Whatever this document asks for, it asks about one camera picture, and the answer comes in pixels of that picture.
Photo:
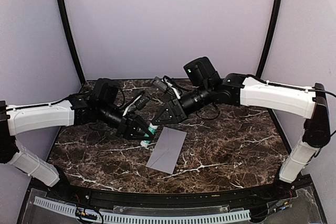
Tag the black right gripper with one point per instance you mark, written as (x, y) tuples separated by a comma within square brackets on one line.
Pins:
[(174, 119)]

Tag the small white-capped glue bottle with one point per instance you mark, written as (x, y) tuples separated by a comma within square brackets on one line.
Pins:
[(149, 137)]

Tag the black front rail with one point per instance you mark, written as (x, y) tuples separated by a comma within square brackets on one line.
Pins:
[(253, 197)]

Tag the white slotted cable duct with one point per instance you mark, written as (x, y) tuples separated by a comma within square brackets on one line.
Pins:
[(145, 215)]

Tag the black left frame post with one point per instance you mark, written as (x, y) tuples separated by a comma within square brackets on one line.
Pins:
[(70, 41)]

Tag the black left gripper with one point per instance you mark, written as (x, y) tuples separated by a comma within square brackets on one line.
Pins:
[(128, 126)]

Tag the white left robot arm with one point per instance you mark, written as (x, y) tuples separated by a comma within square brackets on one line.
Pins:
[(76, 109)]

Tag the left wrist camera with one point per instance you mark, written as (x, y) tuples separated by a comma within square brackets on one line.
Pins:
[(139, 102)]

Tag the black frame corner post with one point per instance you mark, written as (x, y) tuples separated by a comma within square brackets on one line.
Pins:
[(269, 37)]

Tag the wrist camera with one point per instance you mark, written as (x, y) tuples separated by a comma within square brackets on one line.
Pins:
[(139, 102), (166, 87)]

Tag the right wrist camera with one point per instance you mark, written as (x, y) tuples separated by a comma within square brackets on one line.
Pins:
[(166, 87)]

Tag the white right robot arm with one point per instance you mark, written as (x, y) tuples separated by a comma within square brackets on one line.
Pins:
[(306, 102)]

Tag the grey paper envelope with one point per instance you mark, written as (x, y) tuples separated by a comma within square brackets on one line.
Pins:
[(167, 150)]

